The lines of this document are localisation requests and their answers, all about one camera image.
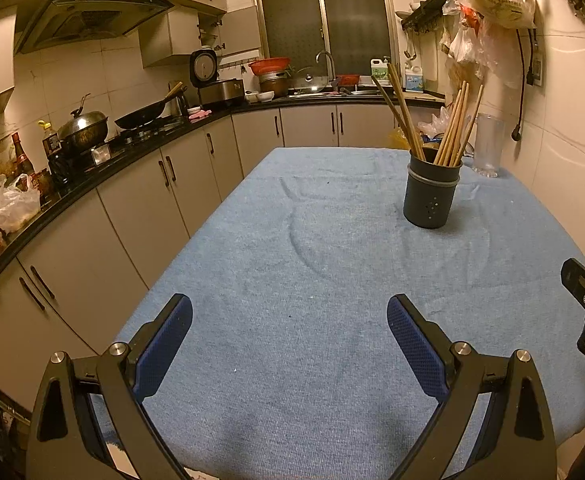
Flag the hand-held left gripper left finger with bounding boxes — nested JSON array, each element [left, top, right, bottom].
[[24, 292, 194, 480]]

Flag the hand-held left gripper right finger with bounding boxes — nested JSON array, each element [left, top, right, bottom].
[[386, 293, 558, 480]]

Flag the dark grey chopstick holder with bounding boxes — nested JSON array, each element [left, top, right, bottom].
[[402, 147, 461, 231]]

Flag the beige kitchen base cabinets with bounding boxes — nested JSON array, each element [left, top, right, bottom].
[[0, 102, 448, 426]]

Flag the blue towel table cloth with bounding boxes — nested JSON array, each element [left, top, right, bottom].
[[95, 146, 585, 480]]

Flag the clear plastic pitcher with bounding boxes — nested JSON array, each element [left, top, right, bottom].
[[472, 113, 508, 179]]

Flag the black jar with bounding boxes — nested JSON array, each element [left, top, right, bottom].
[[47, 151, 76, 192]]

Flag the clear bag on counter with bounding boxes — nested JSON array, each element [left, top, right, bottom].
[[0, 174, 42, 235]]

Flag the gas stove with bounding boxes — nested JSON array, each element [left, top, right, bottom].
[[112, 116, 186, 145]]

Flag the white plastic bag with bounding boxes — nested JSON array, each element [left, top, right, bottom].
[[416, 107, 454, 140]]

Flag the black frying pan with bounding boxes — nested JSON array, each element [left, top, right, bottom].
[[114, 97, 173, 130]]

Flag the steel wok with lid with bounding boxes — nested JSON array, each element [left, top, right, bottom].
[[56, 92, 110, 152]]

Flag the oil bottle yellow cap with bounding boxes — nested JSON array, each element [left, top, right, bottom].
[[37, 120, 63, 158]]

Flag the dark sauce bottle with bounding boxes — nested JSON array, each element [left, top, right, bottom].
[[10, 132, 34, 177]]

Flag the wooden cutting board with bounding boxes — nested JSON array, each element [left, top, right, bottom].
[[403, 90, 446, 107]]

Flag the steel sink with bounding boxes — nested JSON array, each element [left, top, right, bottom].
[[287, 87, 380, 98]]

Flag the rice cooker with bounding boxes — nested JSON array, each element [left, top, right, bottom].
[[189, 47, 246, 107]]

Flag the white blue detergent bottle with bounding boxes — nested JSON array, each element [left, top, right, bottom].
[[404, 62, 426, 93]]

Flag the black kitchen countertop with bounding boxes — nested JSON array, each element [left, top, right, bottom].
[[0, 91, 447, 311]]

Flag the hanging clear plastic bags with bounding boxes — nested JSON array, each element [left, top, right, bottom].
[[441, 0, 490, 83]]

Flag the white green detergent bottle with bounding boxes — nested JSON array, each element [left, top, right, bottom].
[[369, 56, 393, 87]]

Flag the steel pot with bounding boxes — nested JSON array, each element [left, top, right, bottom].
[[257, 72, 290, 96]]

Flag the glass pot lid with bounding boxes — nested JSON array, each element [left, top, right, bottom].
[[289, 66, 331, 95]]

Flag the chrome faucet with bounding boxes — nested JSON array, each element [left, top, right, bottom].
[[315, 51, 336, 92]]

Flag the red basin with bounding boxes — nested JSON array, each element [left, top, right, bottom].
[[248, 57, 292, 77]]

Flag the steel range hood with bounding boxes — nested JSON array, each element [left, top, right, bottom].
[[14, 0, 174, 56]]

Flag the kitchen window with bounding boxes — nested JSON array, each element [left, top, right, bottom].
[[253, 0, 399, 83]]

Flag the black power cable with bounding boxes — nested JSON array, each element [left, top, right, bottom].
[[511, 27, 535, 143]]

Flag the black wall shelf rack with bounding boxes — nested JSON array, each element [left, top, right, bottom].
[[399, 0, 457, 35]]

